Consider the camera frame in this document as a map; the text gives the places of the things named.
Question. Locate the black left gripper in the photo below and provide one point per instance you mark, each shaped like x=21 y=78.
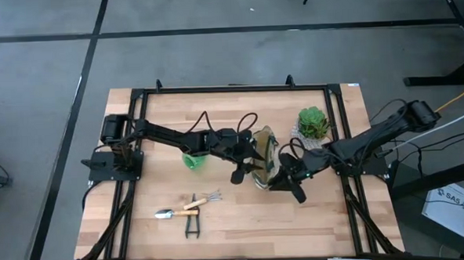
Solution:
x=225 y=146

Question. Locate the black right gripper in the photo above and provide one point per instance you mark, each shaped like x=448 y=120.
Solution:
x=298 y=168

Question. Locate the beige green gardening bag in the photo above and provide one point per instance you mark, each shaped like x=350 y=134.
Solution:
x=270 y=144

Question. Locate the green plastic spray bottle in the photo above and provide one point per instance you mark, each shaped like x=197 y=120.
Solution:
x=194 y=162

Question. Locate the dark green pruning shears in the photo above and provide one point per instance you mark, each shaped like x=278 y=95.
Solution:
x=188 y=228

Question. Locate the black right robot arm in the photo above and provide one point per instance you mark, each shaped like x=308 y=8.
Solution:
x=373 y=139

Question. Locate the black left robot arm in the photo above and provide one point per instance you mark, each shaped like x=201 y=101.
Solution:
x=165 y=135

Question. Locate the white triangle-patterned plant pot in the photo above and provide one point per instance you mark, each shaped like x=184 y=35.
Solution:
x=311 y=143

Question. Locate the white label sticker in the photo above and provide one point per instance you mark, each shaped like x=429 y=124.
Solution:
x=353 y=84

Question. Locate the black side stand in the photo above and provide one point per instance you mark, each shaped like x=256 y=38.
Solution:
x=434 y=180

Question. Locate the white SAS printed box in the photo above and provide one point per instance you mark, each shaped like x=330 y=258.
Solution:
x=447 y=210

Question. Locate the black aluminium table frame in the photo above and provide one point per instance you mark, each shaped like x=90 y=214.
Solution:
x=234 y=88

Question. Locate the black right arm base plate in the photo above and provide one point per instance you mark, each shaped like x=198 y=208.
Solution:
x=375 y=170

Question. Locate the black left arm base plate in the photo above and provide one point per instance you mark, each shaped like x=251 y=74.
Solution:
x=100 y=169

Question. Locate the black desk leg frame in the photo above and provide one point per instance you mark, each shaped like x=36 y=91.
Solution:
x=430 y=81

